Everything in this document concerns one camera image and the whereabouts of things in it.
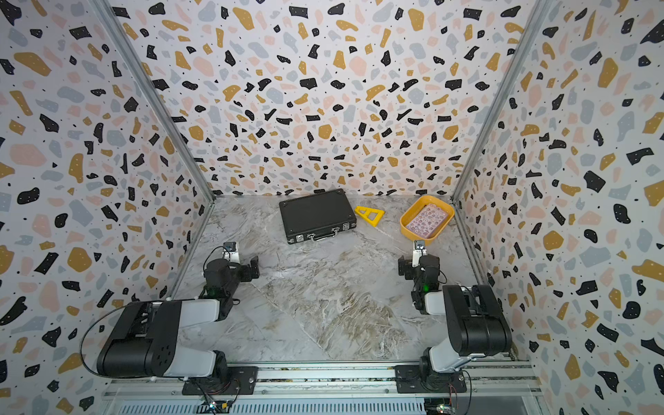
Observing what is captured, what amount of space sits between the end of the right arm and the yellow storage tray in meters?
0.18

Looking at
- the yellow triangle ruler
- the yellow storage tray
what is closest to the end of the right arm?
the yellow storage tray

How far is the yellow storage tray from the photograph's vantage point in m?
1.05

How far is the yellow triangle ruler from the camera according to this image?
45.4 inches

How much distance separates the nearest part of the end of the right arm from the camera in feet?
2.86

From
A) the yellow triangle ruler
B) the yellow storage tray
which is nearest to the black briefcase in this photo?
the yellow triangle ruler

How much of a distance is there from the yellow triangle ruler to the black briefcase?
1.6 inches

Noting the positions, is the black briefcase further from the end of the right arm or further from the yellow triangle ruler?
the end of the right arm

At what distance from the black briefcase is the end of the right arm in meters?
0.29

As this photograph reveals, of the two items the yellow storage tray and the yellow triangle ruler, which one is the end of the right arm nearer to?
the yellow storage tray

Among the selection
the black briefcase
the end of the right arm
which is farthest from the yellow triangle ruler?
the end of the right arm

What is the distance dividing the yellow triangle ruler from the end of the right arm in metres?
0.28

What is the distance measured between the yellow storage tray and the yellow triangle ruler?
0.10m

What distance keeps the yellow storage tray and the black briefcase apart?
0.74ft

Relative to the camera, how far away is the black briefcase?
105 centimetres
